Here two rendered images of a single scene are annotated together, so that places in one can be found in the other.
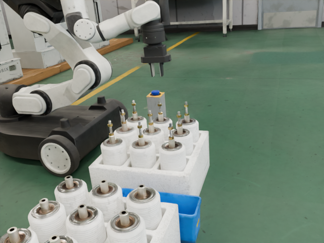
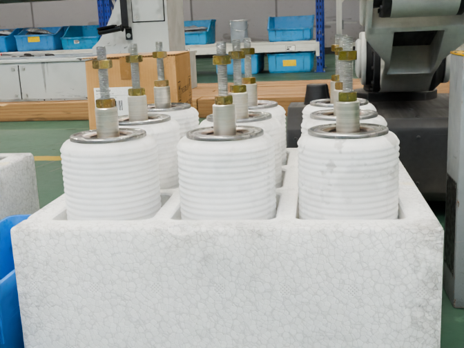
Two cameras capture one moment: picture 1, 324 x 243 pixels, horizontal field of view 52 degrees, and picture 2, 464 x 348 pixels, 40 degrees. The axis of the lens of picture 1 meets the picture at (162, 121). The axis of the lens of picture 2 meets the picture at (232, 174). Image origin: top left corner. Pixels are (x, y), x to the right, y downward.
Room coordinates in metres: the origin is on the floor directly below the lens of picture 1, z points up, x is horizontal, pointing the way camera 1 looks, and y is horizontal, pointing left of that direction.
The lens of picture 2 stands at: (1.06, -0.67, 0.35)
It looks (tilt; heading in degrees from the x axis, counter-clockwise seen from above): 13 degrees down; 79
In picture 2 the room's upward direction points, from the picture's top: 2 degrees counter-clockwise
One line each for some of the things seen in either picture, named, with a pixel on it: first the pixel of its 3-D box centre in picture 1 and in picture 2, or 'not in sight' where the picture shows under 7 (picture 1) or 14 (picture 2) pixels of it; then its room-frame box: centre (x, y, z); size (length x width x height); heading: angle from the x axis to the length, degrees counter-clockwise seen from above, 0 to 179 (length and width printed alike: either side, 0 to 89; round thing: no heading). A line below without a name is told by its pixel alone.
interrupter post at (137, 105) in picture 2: (141, 141); (137, 109); (1.11, 0.08, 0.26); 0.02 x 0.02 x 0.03
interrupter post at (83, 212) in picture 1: (82, 211); not in sight; (0.71, 0.22, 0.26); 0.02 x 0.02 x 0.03
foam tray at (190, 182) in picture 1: (155, 166); (244, 250); (1.22, 0.04, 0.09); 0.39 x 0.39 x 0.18; 71
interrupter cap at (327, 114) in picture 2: (161, 120); (343, 115); (1.33, 0.00, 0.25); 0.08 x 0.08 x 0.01
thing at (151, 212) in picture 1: (145, 221); not in sight; (0.78, 0.07, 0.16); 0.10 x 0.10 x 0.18
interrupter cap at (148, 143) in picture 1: (141, 144); (138, 120); (1.11, 0.08, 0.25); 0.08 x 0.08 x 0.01
